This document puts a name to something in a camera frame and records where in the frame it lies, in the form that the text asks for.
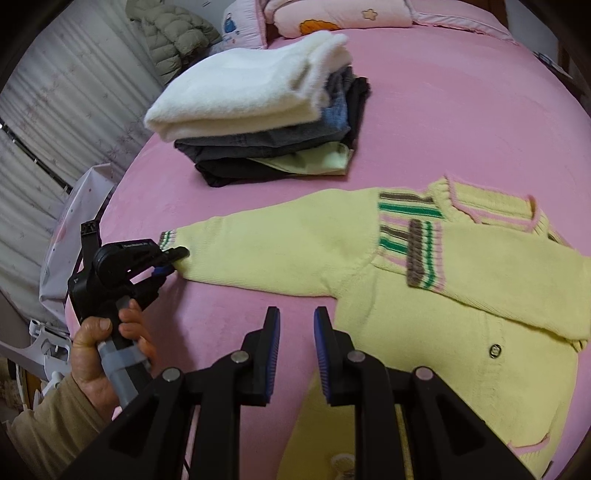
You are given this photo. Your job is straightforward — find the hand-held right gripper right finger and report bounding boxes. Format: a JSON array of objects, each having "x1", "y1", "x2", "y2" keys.
[{"x1": 313, "y1": 305, "x2": 539, "y2": 480}]

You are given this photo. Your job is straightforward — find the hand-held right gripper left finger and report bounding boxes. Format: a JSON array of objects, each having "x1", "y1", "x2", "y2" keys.
[{"x1": 60, "y1": 305, "x2": 281, "y2": 480}]

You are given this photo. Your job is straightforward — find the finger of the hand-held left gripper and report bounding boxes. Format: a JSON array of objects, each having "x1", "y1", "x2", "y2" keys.
[
  {"x1": 131, "y1": 261, "x2": 180, "y2": 308},
  {"x1": 156, "y1": 246, "x2": 191, "y2": 267}
]

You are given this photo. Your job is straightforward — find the yellow knit sweater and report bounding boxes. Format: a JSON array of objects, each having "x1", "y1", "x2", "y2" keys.
[{"x1": 158, "y1": 174, "x2": 591, "y2": 480}]

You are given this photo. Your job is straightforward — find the person's left hand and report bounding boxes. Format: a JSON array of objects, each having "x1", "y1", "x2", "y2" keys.
[{"x1": 70, "y1": 299, "x2": 158, "y2": 423}]

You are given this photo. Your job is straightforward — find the black folded garment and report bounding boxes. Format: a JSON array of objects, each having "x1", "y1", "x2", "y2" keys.
[{"x1": 196, "y1": 76, "x2": 372, "y2": 188}]

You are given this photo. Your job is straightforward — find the grey folded jeans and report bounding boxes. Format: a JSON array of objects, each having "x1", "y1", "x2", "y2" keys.
[{"x1": 174, "y1": 67, "x2": 356, "y2": 164}]

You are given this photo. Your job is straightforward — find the light green folded garment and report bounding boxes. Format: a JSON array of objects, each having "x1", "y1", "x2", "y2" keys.
[{"x1": 249, "y1": 141, "x2": 354, "y2": 177}]

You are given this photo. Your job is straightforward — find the white fluffy folded garment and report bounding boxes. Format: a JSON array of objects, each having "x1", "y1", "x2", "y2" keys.
[{"x1": 144, "y1": 32, "x2": 354, "y2": 141}]

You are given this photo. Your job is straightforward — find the white curtain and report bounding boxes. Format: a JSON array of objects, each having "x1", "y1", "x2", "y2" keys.
[{"x1": 0, "y1": 18, "x2": 162, "y2": 324}]

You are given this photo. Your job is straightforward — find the beige puffer jacket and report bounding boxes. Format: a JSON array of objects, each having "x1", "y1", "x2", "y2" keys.
[{"x1": 126, "y1": 0, "x2": 225, "y2": 86}]

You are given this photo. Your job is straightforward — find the white printed pillow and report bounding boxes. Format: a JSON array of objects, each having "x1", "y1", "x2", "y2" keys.
[{"x1": 221, "y1": 0, "x2": 269, "y2": 51}]

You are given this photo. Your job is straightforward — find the pink bed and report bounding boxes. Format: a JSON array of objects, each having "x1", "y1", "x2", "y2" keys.
[{"x1": 65, "y1": 21, "x2": 591, "y2": 480}]

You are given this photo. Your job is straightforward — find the pink folded quilt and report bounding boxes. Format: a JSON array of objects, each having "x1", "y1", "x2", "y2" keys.
[{"x1": 263, "y1": 0, "x2": 414, "y2": 40}]

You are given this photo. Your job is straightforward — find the pink pillow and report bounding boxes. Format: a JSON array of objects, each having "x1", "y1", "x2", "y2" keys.
[{"x1": 406, "y1": 0, "x2": 518, "y2": 44}]

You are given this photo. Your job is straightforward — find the white papers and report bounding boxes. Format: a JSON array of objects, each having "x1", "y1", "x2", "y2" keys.
[{"x1": 533, "y1": 48, "x2": 571, "y2": 77}]

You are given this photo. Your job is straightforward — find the white plastic frame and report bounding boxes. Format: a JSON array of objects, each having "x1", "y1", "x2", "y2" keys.
[{"x1": 28, "y1": 318, "x2": 75, "y2": 393}]

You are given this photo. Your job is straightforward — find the dark metal rail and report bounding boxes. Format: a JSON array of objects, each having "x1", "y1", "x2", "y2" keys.
[{"x1": 0, "y1": 117, "x2": 75, "y2": 192}]

